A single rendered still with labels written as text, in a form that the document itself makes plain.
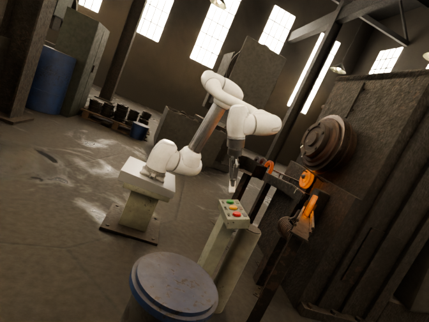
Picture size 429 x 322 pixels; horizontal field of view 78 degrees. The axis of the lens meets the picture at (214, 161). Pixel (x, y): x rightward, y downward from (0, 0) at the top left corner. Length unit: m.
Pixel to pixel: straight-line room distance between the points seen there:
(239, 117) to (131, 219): 1.12
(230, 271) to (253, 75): 3.66
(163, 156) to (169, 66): 10.19
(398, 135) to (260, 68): 3.14
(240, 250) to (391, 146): 1.13
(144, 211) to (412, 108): 1.84
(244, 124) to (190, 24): 11.03
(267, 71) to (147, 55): 7.87
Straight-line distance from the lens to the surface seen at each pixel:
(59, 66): 4.45
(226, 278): 1.56
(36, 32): 3.61
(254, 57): 4.70
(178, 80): 11.90
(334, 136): 2.10
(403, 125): 2.00
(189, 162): 1.92
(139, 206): 1.96
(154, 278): 0.97
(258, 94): 4.74
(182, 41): 12.07
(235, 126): 1.28
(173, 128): 4.24
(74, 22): 4.73
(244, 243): 1.46
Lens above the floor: 1.01
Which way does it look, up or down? 10 degrees down
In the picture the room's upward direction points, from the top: 24 degrees clockwise
